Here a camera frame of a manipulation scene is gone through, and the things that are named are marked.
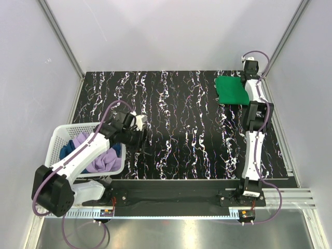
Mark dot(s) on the aluminium frame post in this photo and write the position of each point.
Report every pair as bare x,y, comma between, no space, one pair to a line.
61,38
300,10

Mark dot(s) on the left orange connector box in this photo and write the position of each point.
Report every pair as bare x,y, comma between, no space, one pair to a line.
106,212

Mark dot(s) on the green t shirt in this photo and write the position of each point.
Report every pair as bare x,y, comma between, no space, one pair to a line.
230,91

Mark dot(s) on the white slotted cable duct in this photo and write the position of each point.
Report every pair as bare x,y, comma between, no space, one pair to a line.
89,213

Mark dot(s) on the orange connector box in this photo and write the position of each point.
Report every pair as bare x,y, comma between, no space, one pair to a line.
106,212
247,214

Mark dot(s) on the right aluminium frame post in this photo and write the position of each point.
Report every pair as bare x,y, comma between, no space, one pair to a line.
300,10

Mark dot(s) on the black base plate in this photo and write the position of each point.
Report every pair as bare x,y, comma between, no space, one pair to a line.
200,208

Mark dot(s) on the left aluminium frame post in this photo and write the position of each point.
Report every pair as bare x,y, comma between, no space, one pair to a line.
61,38

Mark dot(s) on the right orange connector box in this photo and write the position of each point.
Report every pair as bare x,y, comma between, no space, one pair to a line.
247,214

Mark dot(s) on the white plastic laundry basket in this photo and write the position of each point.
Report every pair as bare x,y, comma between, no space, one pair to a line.
63,133

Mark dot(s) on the lilac t shirt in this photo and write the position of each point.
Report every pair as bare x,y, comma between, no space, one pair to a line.
108,161

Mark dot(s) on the dark blue t shirt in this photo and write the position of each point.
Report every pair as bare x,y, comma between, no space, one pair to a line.
70,147

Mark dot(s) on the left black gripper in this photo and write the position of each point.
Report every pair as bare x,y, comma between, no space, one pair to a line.
143,144

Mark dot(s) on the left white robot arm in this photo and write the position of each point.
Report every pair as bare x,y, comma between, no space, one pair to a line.
54,187

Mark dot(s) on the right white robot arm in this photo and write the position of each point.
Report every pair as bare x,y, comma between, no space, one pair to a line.
256,124

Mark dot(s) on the aluminium front rail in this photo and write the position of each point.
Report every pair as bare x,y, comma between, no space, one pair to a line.
285,197

